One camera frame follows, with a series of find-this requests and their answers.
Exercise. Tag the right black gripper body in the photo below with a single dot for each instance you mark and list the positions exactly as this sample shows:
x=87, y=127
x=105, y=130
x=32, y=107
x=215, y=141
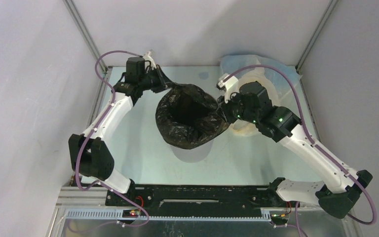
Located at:
x=225, y=109

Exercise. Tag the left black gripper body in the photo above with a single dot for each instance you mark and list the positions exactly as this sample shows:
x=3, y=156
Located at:
x=151, y=80

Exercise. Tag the black plastic trash bag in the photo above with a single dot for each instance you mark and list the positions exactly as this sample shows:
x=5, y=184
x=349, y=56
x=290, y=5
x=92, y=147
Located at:
x=188, y=117

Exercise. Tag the grey plastic trash bin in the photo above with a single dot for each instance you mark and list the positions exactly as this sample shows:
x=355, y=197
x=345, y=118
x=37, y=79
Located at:
x=193, y=155

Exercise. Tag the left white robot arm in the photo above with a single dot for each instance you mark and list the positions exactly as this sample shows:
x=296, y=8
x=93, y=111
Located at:
x=90, y=155

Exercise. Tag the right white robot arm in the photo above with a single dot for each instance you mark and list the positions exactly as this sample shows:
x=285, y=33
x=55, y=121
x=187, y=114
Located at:
x=341, y=185

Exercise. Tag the yellow translucent trash bag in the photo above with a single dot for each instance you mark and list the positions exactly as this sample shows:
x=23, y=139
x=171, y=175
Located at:
x=266, y=126

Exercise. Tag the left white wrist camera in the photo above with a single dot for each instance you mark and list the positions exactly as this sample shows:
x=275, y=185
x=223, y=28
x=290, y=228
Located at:
x=149, y=61

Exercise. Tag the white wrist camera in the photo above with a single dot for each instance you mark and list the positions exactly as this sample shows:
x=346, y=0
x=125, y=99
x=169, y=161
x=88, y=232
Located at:
x=228, y=85
x=149, y=61

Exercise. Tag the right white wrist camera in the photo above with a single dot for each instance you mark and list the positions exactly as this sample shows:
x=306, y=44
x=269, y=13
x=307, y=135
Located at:
x=228, y=85

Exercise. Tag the left aluminium frame post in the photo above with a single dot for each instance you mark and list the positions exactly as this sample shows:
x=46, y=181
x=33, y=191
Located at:
x=82, y=28

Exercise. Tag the aluminium frame post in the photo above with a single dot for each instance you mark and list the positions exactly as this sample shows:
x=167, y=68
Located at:
x=82, y=28
x=316, y=33

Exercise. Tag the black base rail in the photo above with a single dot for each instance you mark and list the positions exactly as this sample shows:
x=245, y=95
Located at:
x=206, y=201

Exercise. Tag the right aluminium frame post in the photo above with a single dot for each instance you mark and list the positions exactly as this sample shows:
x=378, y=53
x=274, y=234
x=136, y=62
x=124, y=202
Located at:
x=316, y=33

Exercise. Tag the grey slotted cable duct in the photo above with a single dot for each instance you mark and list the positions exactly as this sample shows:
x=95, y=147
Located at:
x=117, y=214

